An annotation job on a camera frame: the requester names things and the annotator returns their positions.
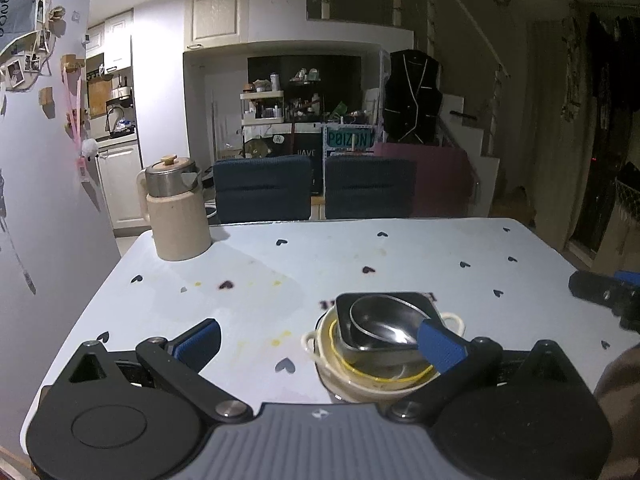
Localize beige and steel kettle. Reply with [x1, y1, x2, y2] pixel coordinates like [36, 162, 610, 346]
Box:
[137, 154, 213, 262]

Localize dark blue chair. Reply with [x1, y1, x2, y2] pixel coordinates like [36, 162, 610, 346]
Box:
[325, 156, 417, 219]
[213, 155, 314, 224]

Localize dark hanging clothes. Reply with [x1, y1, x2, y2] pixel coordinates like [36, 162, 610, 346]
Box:
[585, 10, 640, 128]

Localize white upper cabinet door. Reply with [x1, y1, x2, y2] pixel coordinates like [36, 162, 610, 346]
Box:
[185, 0, 250, 48]

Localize square steel container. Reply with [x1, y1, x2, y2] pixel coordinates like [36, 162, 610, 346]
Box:
[335, 291, 444, 367]

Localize white heart print tablecloth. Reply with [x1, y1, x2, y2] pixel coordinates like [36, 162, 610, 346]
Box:
[20, 217, 640, 461]

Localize pink ribbon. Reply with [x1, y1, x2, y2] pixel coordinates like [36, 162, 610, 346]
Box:
[62, 55, 98, 181]

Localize round steel bowl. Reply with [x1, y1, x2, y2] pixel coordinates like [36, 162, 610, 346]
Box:
[349, 296, 432, 352]

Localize teal sign plate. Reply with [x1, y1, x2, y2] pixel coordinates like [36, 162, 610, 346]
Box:
[322, 127, 375, 153]

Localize white floral bowl yellow rim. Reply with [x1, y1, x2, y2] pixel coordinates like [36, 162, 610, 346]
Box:
[327, 317, 438, 384]

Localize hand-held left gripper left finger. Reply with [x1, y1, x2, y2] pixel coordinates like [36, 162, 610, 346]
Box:
[40, 317, 254, 424]

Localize person's right forearm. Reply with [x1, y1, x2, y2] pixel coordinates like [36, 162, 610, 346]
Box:
[592, 342, 640, 480]

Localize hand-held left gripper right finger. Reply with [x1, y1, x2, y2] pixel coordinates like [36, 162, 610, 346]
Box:
[380, 317, 594, 424]

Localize cream bowl with handles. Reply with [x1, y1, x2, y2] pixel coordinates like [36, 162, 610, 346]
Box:
[301, 310, 466, 405]

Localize wall photo collage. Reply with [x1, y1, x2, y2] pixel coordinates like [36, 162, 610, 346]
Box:
[0, 0, 68, 93]

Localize white storage rack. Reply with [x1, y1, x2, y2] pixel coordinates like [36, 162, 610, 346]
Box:
[240, 89, 286, 127]

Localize white kitchen cabinet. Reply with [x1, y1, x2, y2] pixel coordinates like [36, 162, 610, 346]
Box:
[96, 140, 146, 233]

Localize black jacket white trim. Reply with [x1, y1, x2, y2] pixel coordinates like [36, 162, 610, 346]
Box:
[384, 50, 443, 143]

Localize maroon chair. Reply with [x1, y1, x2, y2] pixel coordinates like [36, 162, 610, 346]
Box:
[372, 142, 476, 218]

